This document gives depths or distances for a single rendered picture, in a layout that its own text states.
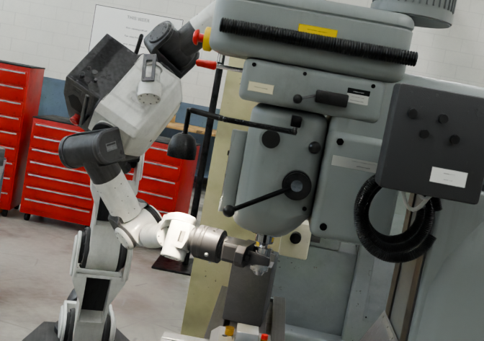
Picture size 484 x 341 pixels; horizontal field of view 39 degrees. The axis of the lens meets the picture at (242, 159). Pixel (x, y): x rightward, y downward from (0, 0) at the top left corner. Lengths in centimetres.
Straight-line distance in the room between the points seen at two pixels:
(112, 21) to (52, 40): 100
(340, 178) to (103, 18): 969
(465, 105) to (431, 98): 7
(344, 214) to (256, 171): 23
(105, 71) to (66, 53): 924
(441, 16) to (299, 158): 47
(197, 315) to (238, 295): 158
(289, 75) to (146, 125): 56
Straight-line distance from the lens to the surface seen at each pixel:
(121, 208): 203
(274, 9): 162
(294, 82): 162
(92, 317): 258
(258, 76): 163
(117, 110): 202
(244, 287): 211
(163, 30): 215
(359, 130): 164
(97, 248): 240
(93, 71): 207
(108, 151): 196
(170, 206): 637
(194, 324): 370
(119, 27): 1110
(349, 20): 163
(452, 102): 141
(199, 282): 363
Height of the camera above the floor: 167
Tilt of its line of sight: 6 degrees down
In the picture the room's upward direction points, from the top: 10 degrees clockwise
